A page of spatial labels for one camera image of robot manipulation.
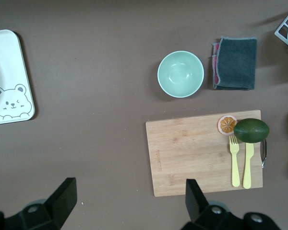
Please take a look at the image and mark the cream tray with bear print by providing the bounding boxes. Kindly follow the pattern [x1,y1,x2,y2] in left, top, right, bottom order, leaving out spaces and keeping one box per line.
[0,29,36,127]

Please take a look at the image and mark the wooden cutting board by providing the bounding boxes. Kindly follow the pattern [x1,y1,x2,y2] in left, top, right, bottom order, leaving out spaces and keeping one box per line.
[145,110,268,197]

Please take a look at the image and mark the yellow plastic fork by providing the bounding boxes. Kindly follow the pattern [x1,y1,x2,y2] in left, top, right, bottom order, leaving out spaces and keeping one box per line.
[228,135,241,187]

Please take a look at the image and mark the orange slice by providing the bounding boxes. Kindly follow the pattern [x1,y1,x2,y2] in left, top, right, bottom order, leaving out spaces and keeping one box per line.
[217,115,238,136]

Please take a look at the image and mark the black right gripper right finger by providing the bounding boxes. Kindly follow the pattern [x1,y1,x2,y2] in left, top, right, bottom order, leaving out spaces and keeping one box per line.
[181,178,283,230]

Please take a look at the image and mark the mint green bowl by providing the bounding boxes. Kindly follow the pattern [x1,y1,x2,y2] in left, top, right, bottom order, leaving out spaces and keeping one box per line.
[157,50,205,99]

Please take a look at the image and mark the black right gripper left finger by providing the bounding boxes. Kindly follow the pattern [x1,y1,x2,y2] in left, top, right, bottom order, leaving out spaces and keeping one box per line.
[0,177,78,230]

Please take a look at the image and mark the green avocado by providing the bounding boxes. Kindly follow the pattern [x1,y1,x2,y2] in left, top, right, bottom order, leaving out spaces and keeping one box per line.
[233,118,270,144]

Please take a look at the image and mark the grey folded cloth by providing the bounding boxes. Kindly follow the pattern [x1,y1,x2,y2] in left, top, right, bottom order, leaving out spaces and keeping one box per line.
[210,35,258,91]

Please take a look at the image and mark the yellow plastic knife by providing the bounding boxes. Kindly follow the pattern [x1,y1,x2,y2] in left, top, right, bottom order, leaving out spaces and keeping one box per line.
[242,142,255,190]

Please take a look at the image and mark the white cup rack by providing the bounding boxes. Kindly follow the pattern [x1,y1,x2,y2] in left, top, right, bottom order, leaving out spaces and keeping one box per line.
[274,3,288,52]

